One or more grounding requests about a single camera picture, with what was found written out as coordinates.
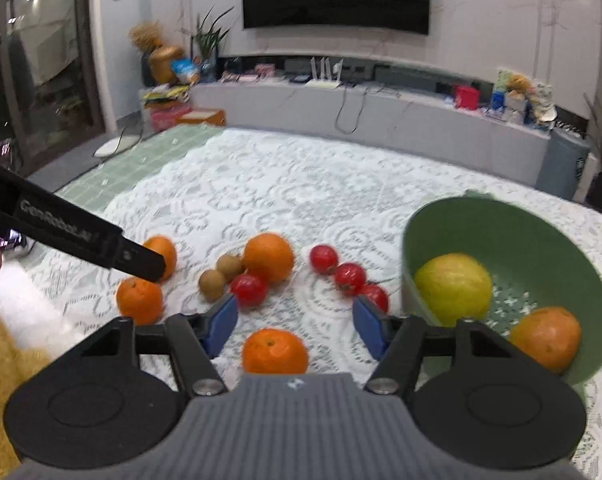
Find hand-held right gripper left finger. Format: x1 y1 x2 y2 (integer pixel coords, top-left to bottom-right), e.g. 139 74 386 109
78 293 240 396

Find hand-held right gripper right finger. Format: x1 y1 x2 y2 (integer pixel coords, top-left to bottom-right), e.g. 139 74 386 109
352 296 520 395

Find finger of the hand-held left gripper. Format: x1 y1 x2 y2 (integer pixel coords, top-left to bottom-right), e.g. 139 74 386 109
113 234 166 283

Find orange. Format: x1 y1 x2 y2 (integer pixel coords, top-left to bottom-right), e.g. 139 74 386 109
116 277 164 326
242 328 310 376
143 235 178 282
243 233 296 284

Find brown kiwi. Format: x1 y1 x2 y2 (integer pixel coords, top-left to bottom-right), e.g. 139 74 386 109
216 254 245 282
199 269 226 303

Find green plastic bowl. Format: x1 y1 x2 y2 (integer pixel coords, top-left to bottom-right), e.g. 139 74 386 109
401 191 602 385

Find red tomato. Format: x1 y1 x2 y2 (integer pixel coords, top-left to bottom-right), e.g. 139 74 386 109
361 284 390 313
334 262 368 296
230 273 268 308
309 244 340 275

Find white round device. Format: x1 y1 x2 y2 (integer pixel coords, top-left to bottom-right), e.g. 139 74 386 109
93 137 125 159

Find yellow green citrus fruit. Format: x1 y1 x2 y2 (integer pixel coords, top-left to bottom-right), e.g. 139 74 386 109
414 253 494 328

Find white fluffy cloth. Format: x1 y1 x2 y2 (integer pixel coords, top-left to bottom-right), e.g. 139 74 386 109
0 259 78 357

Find green checked mat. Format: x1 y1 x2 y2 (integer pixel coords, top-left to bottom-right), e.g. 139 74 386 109
55 123 225 202

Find pink box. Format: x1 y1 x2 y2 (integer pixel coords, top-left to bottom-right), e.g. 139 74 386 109
149 104 192 131

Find white lace tablecloth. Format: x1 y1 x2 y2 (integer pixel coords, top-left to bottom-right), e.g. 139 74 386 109
21 127 602 480

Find glass sliding door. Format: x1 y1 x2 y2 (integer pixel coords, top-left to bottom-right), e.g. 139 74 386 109
0 0 108 177

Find orange box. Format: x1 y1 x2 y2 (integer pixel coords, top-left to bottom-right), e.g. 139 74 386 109
175 108 227 127

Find yellow packets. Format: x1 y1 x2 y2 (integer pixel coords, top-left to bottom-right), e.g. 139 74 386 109
143 84 191 109

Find yellow furry plush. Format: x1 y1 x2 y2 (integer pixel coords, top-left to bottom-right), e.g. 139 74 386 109
0 299 52 480

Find red yellow apple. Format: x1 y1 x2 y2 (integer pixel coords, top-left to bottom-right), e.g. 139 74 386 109
508 307 582 375

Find golden vase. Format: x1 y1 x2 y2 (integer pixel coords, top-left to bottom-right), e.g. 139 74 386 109
148 45 184 86

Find blue snack bag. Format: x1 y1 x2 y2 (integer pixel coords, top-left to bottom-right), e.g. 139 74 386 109
170 58 202 86

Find dried grass bunch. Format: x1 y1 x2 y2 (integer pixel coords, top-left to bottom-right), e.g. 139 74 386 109
129 20 162 54

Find grey television cabinet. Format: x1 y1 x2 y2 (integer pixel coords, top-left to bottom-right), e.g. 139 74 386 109
140 54 554 187

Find green potted plant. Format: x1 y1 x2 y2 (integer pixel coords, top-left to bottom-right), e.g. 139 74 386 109
183 5 235 84

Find white router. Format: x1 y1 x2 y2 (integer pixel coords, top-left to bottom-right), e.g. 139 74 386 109
308 57 344 90

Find red box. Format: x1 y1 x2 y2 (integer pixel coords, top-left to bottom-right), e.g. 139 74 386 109
453 84 482 110

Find grey trash bin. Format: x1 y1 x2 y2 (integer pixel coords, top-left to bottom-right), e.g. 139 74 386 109
535 127 593 201

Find brown plush toy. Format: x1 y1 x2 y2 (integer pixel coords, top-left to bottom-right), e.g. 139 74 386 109
505 73 534 99

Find black cable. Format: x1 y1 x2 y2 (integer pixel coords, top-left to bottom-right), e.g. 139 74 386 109
335 82 372 135

